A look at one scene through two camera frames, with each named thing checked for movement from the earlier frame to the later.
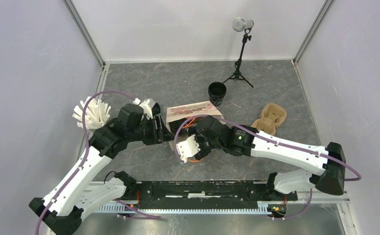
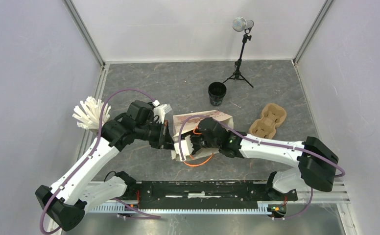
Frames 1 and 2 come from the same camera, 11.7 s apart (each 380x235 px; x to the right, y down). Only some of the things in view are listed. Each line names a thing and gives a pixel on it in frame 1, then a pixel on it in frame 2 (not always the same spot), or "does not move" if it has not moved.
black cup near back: x=217 y=91 does not move
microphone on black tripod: x=239 y=24 does not move
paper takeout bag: x=180 y=111 -> x=186 y=124
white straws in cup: x=96 y=114 does not move
